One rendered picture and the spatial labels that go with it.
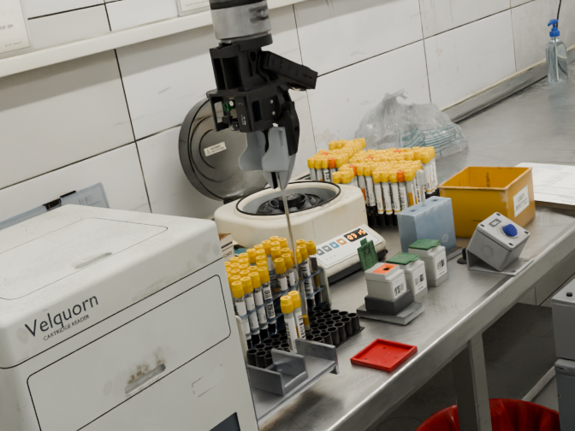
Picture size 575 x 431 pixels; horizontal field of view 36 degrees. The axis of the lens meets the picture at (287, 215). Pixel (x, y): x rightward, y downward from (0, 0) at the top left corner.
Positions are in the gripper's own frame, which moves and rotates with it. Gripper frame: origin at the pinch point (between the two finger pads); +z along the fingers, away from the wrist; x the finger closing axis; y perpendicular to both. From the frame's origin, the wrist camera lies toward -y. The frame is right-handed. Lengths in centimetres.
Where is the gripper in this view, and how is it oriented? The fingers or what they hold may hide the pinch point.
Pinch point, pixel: (281, 178)
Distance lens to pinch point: 121.9
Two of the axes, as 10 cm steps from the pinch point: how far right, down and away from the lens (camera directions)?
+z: 1.7, 9.4, 2.9
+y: -6.3, 3.3, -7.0
